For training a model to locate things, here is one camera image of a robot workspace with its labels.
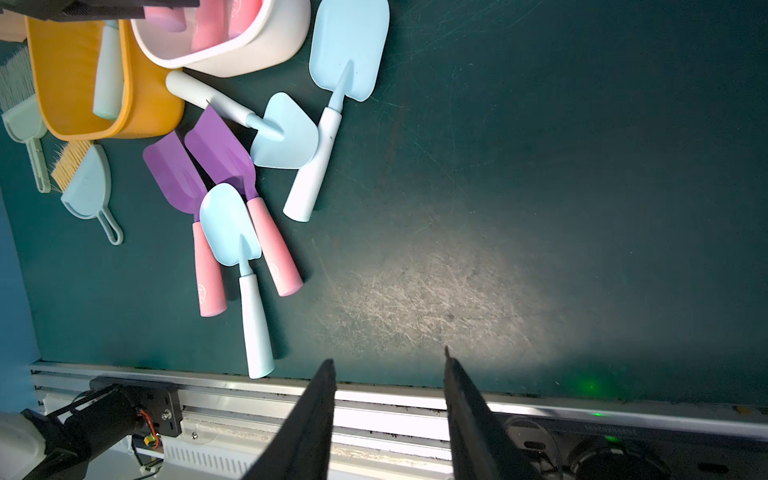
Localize blue round shovel centre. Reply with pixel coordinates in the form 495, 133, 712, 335
199, 183, 275, 379

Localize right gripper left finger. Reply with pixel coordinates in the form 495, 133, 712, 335
243, 359, 337, 479

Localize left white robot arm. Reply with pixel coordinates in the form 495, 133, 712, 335
1, 17, 184, 479

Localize green toy rake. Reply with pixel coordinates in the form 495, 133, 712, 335
1, 45, 51, 193

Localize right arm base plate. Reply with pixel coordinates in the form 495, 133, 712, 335
503, 416, 767, 479

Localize white plastic storage box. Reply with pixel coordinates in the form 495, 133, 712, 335
131, 1, 311, 78

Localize blue toy brush scoop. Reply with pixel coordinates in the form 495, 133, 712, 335
50, 140, 124, 246

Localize purple square shovel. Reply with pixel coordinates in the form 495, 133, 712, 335
142, 131, 227, 317
144, 6, 187, 33
184, 105, 303, 297

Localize yellow plastic storage box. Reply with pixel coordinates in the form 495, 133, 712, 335
26, 17, 184, 141

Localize blue shovel under purple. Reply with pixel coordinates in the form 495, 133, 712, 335
165, 70, 319, 170

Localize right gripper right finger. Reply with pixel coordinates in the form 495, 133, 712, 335
443, 348, 541, 479

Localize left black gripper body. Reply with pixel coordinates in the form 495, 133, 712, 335
1, 0, 200, 22

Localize purple pointed shovel pink handle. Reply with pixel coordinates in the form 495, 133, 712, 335
228, 0, 263, 39

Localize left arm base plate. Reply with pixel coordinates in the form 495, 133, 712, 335
89, 376, 183, 438

